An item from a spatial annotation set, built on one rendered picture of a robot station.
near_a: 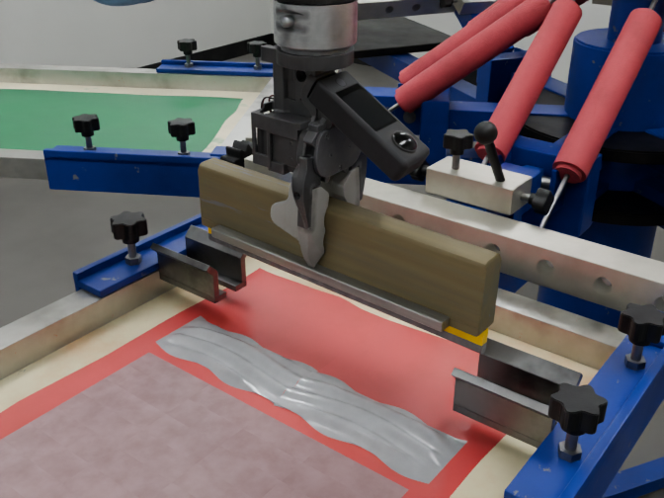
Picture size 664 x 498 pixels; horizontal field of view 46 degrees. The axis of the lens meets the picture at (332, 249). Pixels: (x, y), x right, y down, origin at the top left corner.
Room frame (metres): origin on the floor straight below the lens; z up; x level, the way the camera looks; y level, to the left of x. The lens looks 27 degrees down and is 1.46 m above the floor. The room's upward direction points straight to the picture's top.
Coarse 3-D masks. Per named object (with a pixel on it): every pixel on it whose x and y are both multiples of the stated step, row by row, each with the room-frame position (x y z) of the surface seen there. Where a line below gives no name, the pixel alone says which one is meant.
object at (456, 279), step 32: (224, 192) 0.78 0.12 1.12; (256, 192) 0.75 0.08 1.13; (288, 192) 0.73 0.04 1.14; (224, 224) 0.78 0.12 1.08; (256, 224) 0.75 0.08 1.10; (352, 224) 0.67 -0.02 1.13; (384, 224) 0.66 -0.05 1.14; (352, 256) 0.67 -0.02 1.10; (384, 256) 0.65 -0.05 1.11; (416, 256) 0.63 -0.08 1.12; (448, 256) 0.61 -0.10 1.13; (480, 256) 0.60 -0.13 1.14; (384, 288) 0.65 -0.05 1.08; (416, 288) 0.63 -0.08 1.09; (448, 288) 0.60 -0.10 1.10; (480, 288) 0.59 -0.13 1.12; (480, 320) 0.59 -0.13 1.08
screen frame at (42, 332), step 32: (128, 288) 0.81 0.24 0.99; (160, 288) 0.84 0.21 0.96; (32, 320) 0.73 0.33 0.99; (64, 320) 0.74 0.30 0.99; (96, 320) 0.77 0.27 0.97; (512, 320) 0.75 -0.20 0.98; (544, 320) 0.73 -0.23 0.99; (576, 320) 0.73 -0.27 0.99; (0, 352) 0.67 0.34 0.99; (32, 352) 0.70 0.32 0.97; (576, 352) 0.70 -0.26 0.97; (608, 352) 0.68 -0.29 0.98
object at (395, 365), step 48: (384, 336) 0.75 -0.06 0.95; (432, 336) 0.75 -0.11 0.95; (384, 384) 0.66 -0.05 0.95; (432, 384) 0.66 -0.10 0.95; (240, 432) 0.59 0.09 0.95; (288, 432) 0.59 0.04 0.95; (480, 432) 0.59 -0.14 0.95; (192, 480) 0.52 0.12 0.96; (240, 480) 0.52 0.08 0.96; (288, 480) 0.52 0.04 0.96; (336, 480) 0.52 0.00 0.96; (384, 480) 0.52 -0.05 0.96; (432, 480) 0.52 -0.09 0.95
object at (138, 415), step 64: (256, 320) 0.78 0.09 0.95; (320, 320) 0.78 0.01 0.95; (384, 320) 0.78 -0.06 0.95; (64, 384) 0.66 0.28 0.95; (128, 384) 0.66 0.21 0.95; (192, 384) 0.66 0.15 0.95; (0, 448) 0.56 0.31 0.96; (64, 448) 0.56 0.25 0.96; (128, 448) 0.56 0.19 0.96; (192, 448) 0.56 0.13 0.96
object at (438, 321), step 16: (224, 240) 0.76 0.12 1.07; (240, 240) 0.75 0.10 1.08; (256, 240) 0.75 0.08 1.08; (272, 256) 0.72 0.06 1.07; (288, 256) 0.71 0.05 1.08; (304, 272) 0.69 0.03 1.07; (320, 272) 0.68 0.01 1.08; (336, 272) 0.68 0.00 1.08; (336, 288) 0.67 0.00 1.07; (352, 288) 0.65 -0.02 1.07; (368, 288) 0.65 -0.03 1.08; (384, 304) 0.63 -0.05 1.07; (400, 304) 0.62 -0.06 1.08; (416, 304) 0.62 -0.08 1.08; (416, 320) 0.61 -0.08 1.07; (432, 320) 0.60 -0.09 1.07; (448, 320) 0.60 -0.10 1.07
